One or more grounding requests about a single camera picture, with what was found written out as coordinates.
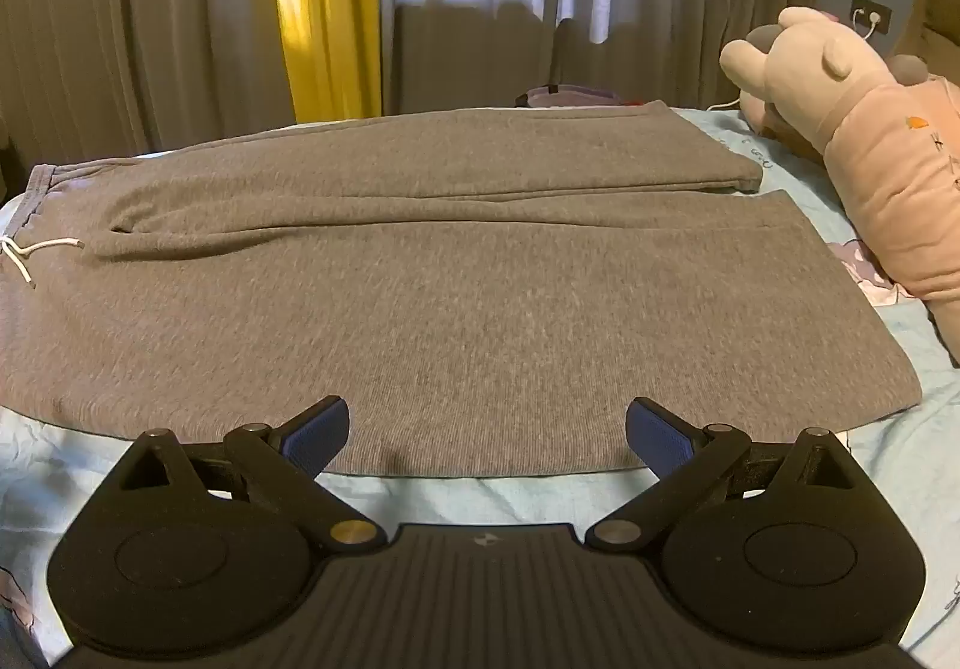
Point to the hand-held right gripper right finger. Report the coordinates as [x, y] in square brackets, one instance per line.
[660, 438]

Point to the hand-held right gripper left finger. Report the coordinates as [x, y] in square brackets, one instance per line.
[319, 435]

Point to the grey pants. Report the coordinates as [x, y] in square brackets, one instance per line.
[420, 309]

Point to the light blue printed bed sheet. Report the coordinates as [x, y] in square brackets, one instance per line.
[870, 414]

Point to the pink and brown plush toy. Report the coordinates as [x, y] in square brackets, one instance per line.
[761, 114]

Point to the dark purple cloth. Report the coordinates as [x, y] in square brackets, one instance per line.
[566, 94]

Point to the pink plush bear toy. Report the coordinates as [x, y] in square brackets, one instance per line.
[892, 151]

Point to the yellow curtain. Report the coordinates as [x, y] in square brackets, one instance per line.
[330, 1]

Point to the tan headboard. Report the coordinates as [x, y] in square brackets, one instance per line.
[941, 1]

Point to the wall socket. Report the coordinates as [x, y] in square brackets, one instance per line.
[870, 13]

